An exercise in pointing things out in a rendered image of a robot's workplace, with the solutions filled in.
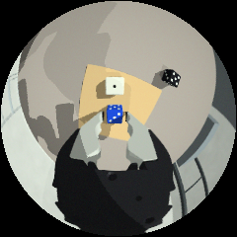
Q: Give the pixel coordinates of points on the black die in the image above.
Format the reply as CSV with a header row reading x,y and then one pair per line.
x,y
171,77

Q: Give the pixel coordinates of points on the tan mat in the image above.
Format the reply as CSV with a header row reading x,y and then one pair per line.
x,y
139,98

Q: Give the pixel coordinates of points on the blue die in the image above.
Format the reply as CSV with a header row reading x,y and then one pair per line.
x,y
114,114

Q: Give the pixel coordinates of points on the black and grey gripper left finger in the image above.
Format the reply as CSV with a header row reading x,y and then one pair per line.
x,y
80,148

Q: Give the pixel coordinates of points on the white die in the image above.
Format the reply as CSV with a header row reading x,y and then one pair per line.
x,y
114,85

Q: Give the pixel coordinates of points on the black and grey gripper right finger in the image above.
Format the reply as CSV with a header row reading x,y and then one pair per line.
x,y
145,149

